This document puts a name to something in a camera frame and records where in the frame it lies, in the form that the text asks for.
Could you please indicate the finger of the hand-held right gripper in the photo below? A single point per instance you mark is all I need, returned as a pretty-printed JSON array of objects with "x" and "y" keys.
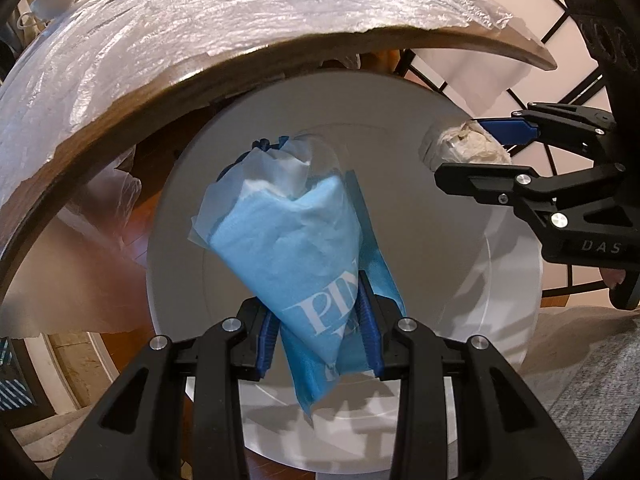
[
  {"x": 505, "y": 130},
  {"x": 475, "y": 180}
]

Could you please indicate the clear plastic table cover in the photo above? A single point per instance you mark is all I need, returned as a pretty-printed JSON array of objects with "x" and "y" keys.
[{"x": 200, "y": 25}]

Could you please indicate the grey rug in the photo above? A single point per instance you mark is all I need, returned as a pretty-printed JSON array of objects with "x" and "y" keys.
[{"x": 590, "y": 385}]

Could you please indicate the white wrapper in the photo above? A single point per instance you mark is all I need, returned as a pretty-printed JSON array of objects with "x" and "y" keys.
[{"x": 465, "y": 142}]

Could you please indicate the round wooden table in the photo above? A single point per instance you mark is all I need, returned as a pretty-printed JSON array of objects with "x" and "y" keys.
[{"x": 350, "y": 42}]

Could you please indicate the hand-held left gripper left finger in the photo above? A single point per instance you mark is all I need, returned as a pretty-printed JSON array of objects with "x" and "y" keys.
[{"x": 267, "y": 341}]

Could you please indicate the blue striped panel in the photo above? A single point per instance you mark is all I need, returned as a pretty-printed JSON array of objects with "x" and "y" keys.
[{"x": 15, "y": 380}]

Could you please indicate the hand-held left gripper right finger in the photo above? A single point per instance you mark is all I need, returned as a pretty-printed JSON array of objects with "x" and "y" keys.
[{"x": 370, "y": 331}]

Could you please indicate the person's right hand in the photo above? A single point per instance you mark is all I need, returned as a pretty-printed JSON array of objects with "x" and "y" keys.
[{"x": 612, "y": 276}]

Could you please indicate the clear plastic bag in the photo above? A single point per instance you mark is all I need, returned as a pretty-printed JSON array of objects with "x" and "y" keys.
[{"x": 127, "y": 195}]

